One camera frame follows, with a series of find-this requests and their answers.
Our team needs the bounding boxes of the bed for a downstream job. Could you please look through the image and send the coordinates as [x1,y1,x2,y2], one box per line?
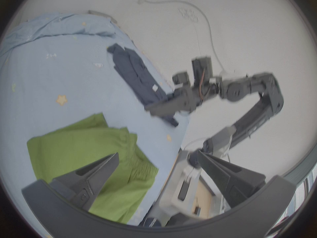
[0,0,224,226]

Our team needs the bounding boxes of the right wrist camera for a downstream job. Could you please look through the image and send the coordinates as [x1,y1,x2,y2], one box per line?
[172,72,192,87]

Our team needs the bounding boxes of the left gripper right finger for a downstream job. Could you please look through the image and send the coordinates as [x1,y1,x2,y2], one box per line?
[197,151,266,209]

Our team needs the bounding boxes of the grey bedside table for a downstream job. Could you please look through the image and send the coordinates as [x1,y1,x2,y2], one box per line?
[89,10,117,23]

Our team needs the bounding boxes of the window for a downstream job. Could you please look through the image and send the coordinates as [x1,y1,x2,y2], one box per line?
[266,155,317,238]

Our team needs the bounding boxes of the green shorts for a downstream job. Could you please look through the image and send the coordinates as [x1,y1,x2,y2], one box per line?
[27,113,159,224]

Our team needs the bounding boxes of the pale blue quilt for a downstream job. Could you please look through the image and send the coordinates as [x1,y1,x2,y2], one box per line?
[0,13,117,56]

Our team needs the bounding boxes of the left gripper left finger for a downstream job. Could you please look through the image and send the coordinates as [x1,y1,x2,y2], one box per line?
[51,153,120,211]

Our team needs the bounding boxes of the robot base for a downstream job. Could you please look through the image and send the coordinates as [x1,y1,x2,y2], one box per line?
[127,149,232,229]

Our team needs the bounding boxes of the dark blue T-shirt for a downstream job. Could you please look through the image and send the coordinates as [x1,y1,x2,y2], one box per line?
[107,44,179,127]

